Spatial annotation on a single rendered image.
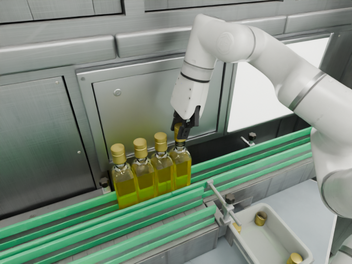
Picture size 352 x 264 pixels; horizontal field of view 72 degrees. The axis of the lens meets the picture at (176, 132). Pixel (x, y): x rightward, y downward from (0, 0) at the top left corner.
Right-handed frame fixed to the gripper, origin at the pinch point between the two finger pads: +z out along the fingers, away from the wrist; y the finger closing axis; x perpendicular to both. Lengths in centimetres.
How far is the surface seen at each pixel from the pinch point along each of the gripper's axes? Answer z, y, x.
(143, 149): 4.9, 2.0, -10.5
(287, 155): 10.4, 3.4, 46.7
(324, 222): 28, 22, 58
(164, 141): 2.8, 1.7, -4.7
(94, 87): -5.3, -12.0, -21.2
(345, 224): 55, 15, 110
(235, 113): 1.9, -12.8, 29.9
